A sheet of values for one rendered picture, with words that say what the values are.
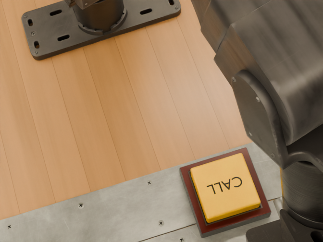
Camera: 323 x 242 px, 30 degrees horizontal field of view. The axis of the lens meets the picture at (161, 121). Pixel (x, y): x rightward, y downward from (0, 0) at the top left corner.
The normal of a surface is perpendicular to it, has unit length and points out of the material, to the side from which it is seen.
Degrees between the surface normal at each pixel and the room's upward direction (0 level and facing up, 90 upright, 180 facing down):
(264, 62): 14
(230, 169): 0
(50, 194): 0
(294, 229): 28
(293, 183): 79
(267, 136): 90
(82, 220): 0
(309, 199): 72
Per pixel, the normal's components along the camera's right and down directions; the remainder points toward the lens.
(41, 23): -0.07, -0.39
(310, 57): 0.07, -0.20
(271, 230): -0.18, -0.75
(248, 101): -0.84, 0.51
